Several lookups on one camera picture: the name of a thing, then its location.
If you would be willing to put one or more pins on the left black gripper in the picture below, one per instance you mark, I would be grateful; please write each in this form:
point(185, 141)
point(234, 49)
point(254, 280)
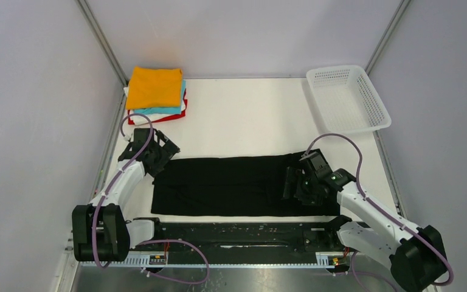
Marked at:
point(165, 149)

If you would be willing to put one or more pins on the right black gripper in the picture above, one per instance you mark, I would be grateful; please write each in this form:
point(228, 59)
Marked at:
point(298, 185)

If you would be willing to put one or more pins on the black t-shirt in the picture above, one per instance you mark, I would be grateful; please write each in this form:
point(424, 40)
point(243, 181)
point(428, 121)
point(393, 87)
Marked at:
point(250, 186)

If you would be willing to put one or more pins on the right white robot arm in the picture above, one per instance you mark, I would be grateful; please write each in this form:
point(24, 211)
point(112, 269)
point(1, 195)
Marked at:
point(415, 256)

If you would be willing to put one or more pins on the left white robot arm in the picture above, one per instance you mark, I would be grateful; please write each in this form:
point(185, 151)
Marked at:
point(100, 231)

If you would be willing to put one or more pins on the teal folded t-shirt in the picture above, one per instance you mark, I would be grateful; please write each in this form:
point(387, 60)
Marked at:
point(166, 110)

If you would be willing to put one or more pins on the orange folded t-shirt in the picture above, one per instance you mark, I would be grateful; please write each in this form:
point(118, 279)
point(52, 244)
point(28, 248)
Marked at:
point(153, 88)

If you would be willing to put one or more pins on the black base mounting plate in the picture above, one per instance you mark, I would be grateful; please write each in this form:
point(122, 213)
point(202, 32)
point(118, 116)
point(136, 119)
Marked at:
point(237, 243)

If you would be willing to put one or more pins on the white plastic basket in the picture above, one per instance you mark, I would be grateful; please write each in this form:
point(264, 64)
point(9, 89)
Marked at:
point(347, 101)

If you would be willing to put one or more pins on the white slotted cable duct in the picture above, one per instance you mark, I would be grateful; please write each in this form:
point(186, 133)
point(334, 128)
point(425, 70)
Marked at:
point(142, 261)

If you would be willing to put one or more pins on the left aluminium frame post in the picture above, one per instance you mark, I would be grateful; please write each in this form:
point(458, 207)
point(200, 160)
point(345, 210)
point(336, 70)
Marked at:
point(101, 38)

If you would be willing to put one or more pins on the aluminium frame post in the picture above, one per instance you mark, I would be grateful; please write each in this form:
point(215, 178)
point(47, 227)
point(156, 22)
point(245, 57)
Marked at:
point(388, 33)
point(101, 38)

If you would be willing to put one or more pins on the right aluminium frame post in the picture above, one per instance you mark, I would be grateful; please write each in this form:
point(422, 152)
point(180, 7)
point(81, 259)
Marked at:
point(388, 33)

